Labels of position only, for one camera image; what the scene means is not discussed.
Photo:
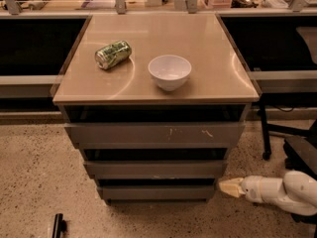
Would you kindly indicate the white bowl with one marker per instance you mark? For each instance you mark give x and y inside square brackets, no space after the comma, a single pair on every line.
[169,72]

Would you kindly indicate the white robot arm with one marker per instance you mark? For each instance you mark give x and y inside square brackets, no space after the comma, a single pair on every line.
[295,193]

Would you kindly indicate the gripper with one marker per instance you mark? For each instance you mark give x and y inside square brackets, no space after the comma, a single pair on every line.
[253,190]

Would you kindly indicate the black table leg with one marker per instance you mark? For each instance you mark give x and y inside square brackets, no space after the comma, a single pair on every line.
[267,148]

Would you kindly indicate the black office chair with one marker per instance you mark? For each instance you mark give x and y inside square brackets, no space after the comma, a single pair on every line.
[301,150]

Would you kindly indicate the black object on floor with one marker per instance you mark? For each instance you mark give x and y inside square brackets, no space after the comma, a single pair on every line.
[59,226]

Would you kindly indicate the grey drawer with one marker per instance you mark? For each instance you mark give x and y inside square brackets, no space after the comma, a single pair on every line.
[155,169]
[156,192]
[155,135]

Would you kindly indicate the green soda can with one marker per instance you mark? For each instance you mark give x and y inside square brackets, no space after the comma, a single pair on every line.
[112,54]

